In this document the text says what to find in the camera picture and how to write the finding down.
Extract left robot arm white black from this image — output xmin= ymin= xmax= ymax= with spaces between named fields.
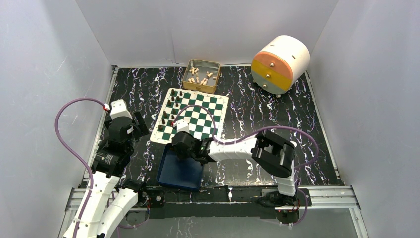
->
xmin=63 ymin=111 xmax=149 ymax=238

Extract aluminium rail frame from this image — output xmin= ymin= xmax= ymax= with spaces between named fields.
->
xmin=58 ymin=65 xmax=368 ymax=238

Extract black base bar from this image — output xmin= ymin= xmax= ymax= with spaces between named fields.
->
xmin=126 ymin=186 xmax=312 ymax=224

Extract gold metal tin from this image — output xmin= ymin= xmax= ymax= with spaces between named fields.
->
xmin=182 ymin=59 xmax=221 ymax=94

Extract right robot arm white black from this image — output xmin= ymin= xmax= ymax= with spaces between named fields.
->
xmin=171 ymin=130 xmax=299 ymax=207

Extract blue plastic tray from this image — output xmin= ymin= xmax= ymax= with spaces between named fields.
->
xmin=157 ymin=143 xmax=204 ymax=191

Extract light wooden chess pieces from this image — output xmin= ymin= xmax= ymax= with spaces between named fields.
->
xmin=184 ymin=67 xmax=218 ymax=86

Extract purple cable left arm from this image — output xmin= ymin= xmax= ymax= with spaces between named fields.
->
xmin=54 ymin=98 xmax=150 ymax=238

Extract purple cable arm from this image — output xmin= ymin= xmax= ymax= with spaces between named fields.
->
xmin=54 ymin=98 xmax=150 ymax=238
xmin=172 ymin=105 xmax=319 ymax=227

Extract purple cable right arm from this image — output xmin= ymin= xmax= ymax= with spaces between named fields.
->
xmin=172 ymin=105 xmax=319 ymax=227

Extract green white chess board mat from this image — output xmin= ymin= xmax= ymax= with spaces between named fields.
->
xmin=140 ymin=88 xmax=229 ymax=155

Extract round mini drawer cabinet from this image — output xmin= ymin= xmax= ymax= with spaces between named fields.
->
xmin=251 ymin=35 xmax=310 ymax=98

